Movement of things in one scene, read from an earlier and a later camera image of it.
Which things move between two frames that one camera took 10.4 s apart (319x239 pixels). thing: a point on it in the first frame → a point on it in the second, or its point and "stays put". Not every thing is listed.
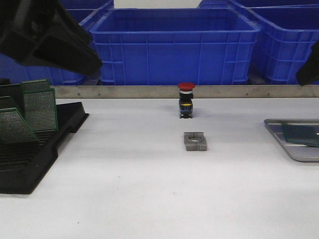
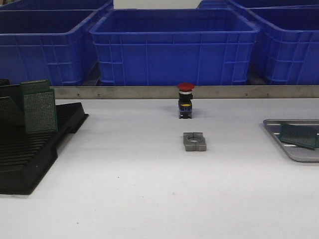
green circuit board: [13, 128] → [300, 136]
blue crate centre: [176, 47] stays put
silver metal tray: [298, 153] stays put
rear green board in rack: [35, 84] stays put
